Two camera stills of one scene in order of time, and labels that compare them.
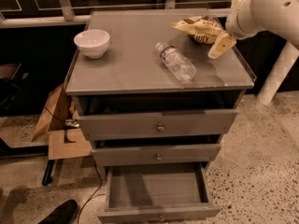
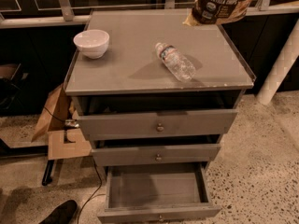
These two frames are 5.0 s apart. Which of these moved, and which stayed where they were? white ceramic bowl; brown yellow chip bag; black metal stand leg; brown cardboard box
Moved: brown yellow chip bag
Stayed: white ceramic bowl; brown cardboard box; black metal stand leg
